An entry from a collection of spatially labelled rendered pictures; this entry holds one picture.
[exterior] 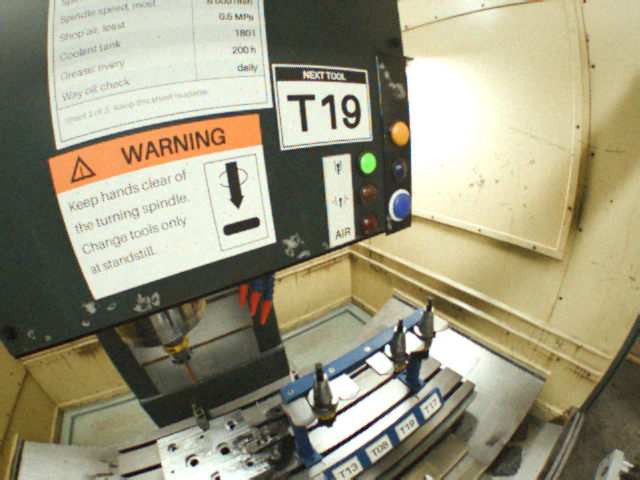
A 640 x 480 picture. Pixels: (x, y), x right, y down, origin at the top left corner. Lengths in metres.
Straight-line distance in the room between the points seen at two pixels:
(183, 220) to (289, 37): 0.17
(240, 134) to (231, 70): 0.05
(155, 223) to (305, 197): 0.12
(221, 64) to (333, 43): 0.10
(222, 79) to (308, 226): 0.14
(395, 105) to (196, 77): 0.20
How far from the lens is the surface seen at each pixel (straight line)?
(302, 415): 0.60
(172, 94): 0.21
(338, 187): 0.25
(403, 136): 0.30
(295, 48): 0.24
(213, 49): 0.22
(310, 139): 0.23
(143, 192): 0.20
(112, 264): 0.22
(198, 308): 0.42
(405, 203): 0.31
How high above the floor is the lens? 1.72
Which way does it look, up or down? 22 degrees down
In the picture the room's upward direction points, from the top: 6 degrees counter-clockwise
